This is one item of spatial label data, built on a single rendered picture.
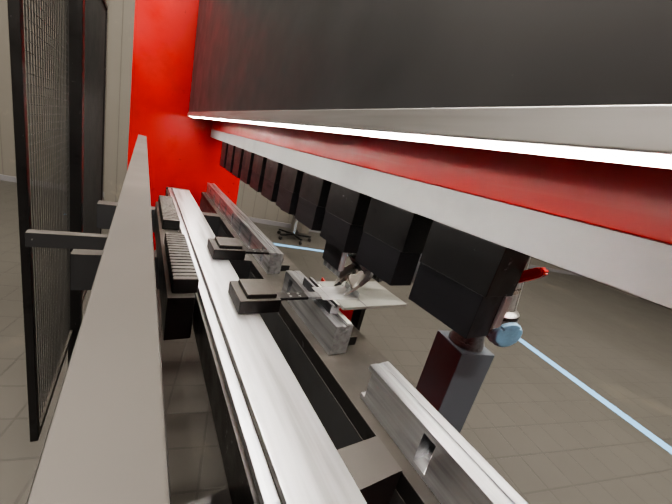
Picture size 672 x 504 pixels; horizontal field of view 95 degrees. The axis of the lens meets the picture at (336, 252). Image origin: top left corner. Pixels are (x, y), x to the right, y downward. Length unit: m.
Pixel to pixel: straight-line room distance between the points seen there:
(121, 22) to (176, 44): 2.91
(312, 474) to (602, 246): 0.48
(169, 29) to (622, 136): 2.85
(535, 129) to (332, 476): 0.48
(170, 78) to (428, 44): 2.57
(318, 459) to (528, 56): 0.55
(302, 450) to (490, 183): 0.50
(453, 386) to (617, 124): 1.35
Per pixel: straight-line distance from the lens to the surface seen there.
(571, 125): 0.30
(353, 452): 0.72
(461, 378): 1.54
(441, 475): 0.71
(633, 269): 0.48
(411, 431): 0.73
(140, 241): 0.19
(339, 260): 0.90
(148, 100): 2.90
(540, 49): 0.37
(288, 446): 0.55
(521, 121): 0.32
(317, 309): 0.97
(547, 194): 0.52
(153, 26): 2.95
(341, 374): 0.88
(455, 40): 0.44
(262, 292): 0.84
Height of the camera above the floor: 1.40
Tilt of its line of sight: 16 degrees down
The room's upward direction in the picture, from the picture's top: 14 degrees clockwise
